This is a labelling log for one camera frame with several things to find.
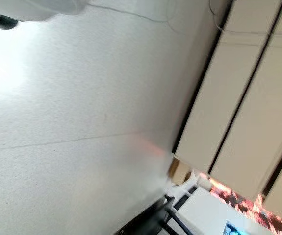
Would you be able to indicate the brown cardboard box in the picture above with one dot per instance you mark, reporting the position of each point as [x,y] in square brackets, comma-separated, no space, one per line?
[180,171]

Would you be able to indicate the white cylinder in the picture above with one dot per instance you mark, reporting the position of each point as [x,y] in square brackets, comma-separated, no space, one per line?
[203,183]

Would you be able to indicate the cream cabinet front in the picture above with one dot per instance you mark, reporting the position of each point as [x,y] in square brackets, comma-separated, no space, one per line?
[265,110]
[229,85]

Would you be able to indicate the white table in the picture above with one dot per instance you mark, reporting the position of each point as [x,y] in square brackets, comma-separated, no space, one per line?
[204,215]

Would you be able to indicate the red patterned surface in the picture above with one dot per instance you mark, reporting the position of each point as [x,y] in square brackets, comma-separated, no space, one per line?
[241,203]

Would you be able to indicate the blue lit screen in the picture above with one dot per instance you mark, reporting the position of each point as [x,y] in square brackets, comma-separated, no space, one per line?
[232,230]

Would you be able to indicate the black robot foot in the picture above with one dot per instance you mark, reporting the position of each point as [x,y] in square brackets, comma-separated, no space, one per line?
[3,21]

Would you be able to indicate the black metal frame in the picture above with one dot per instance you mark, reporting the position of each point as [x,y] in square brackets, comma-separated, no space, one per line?
[153,218]

